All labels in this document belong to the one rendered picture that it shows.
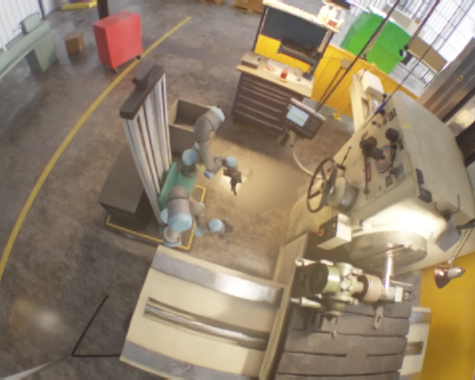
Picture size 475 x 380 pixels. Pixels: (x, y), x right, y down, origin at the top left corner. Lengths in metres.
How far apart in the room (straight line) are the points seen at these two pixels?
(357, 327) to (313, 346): 0.39
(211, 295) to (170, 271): 0.34
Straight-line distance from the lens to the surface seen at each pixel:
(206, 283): 1.68
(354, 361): 1.91
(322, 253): 2.15
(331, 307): 1.42
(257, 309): 1.78
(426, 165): 1.24
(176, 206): 1.14
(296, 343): 1.60
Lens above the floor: 2.42
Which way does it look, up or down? 62 degrees down
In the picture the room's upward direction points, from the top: 24 degrees clockwise
